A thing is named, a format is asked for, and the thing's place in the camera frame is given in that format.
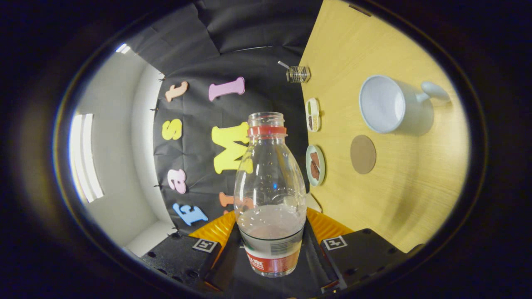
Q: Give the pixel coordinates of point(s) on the pale green plate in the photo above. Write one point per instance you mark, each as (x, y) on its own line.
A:
(309, 166)

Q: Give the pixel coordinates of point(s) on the wooden table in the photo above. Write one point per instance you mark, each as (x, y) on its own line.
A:
(415, 191)

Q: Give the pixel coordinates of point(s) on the white cup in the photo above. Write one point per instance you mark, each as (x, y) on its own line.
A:
(382, 104)

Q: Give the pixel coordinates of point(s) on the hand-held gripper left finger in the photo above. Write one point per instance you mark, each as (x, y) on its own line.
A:
(183, 257)

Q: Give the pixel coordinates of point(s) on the brown meat piece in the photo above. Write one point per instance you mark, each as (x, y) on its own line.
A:
(315, 172)
(315, 158)

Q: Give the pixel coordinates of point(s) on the long ceiling light panel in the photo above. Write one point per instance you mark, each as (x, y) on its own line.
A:
(85, 158)

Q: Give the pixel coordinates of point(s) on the white divided condiment dish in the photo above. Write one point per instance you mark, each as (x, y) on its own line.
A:
(313, 114)

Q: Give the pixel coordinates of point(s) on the clear plastic juice bottle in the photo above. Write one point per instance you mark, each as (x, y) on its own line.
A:
(270, 187)

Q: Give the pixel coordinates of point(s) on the small ceiling light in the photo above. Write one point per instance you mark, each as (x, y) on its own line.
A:
(123, 48)

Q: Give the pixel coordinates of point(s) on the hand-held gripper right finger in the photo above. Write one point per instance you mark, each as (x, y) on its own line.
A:
(365, 253)

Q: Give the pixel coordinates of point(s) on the brown round coaster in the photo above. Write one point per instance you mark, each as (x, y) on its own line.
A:
(363, 154)

